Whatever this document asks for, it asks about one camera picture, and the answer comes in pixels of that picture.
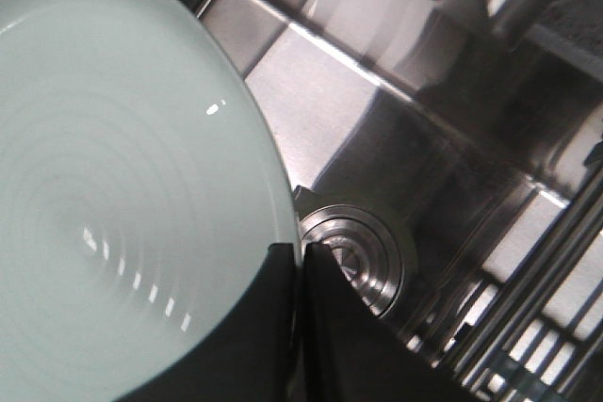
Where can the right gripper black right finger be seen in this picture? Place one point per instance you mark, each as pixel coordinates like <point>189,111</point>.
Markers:
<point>349,353</point>

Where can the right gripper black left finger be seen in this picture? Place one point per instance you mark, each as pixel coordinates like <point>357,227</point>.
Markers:
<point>249,355</point>

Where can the light green round plate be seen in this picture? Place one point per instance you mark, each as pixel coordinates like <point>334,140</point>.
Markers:
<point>140,191</point>

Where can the grey-blue dish drying rack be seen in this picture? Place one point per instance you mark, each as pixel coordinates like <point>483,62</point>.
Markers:
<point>528,326</point>

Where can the steel sink drain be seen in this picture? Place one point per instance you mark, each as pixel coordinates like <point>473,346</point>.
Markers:
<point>373,247</point>

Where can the stainless steel sink basin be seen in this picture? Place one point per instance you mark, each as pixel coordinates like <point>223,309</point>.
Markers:
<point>392,100</point>

